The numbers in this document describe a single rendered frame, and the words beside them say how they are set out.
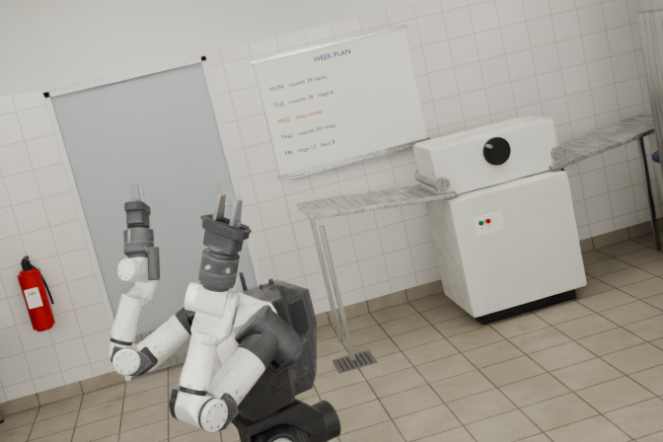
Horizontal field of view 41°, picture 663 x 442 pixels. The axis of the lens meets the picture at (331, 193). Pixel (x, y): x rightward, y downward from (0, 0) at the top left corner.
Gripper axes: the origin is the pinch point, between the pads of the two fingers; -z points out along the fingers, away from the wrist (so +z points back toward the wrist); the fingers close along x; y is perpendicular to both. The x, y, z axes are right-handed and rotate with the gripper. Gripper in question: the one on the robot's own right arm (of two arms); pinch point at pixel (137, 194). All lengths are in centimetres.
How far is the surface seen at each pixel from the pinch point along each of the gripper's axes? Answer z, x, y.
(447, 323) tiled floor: 27, -342, -115
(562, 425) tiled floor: 88, -182, -152
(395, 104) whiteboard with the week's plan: -130, -346, -95
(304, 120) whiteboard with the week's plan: -120, -335, -30
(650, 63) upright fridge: -116, -269, -250
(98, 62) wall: -160, -292, 101
